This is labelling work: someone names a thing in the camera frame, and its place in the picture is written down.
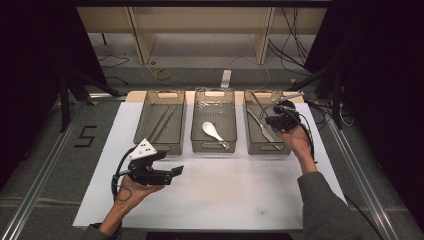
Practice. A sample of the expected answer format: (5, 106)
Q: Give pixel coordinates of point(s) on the dark curtain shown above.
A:
(30, 66)
(383, 83)

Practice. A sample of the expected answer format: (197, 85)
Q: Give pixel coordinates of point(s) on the white table cover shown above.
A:
(226, 193)

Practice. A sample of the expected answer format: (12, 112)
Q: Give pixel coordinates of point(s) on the grey plastic basket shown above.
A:
(175, 133)
(220, 111)
(255, 137)

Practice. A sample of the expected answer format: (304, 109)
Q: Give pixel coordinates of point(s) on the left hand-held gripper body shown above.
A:
(150, 175)

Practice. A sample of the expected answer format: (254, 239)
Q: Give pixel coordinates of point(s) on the yellow tape roll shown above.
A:
(157, 74)

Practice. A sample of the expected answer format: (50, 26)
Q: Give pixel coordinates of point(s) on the white power strip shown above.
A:
(226, 78)

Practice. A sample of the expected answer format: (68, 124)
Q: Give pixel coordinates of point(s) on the person's right hand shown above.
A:
(298, 141)

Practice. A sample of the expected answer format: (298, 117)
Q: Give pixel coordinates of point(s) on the person's left hand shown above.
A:
(133, 195)

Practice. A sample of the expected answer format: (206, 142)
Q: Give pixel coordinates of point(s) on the steel table knife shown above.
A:
(261, 126)

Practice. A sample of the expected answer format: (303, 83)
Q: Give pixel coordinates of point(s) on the black metal stand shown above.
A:
(64, 103)
(337, 106)

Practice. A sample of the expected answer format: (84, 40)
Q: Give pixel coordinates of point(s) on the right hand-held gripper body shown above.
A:
(286, 120)

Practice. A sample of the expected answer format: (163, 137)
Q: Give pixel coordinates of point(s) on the short metal rail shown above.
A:
(106, 96)

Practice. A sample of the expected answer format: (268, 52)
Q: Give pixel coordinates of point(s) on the long metal floor rail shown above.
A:
(359, 176)
(41, 180)

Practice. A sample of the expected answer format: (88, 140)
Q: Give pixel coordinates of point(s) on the beige wooden shelf unit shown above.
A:
(200, 20)

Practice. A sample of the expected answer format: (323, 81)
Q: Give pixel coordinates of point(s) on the white plastic spoon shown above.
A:
(210, 128)

